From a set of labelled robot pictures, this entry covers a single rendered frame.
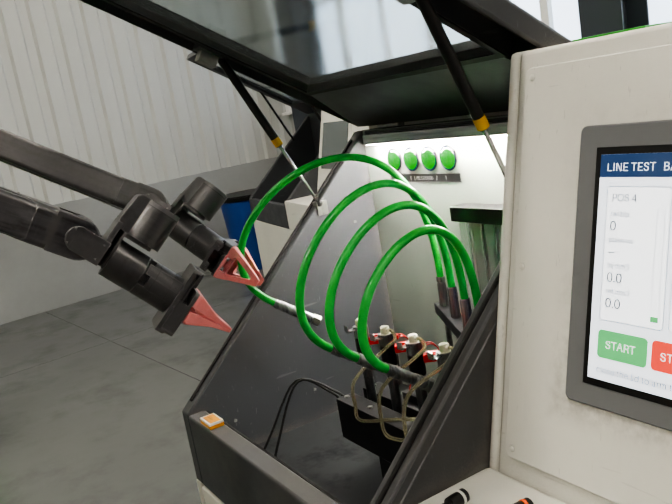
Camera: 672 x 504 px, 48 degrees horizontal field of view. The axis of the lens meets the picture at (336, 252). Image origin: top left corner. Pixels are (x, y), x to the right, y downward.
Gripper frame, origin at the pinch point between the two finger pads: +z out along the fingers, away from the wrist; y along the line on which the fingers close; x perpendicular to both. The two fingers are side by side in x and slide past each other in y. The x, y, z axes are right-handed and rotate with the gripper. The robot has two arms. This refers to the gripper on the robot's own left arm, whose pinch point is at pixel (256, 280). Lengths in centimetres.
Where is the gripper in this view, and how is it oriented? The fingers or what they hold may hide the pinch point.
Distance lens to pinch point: 139.8
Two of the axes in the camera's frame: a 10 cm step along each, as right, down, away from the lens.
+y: 2.0, -0.1, 9.8
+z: 8.1, 5.6, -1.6
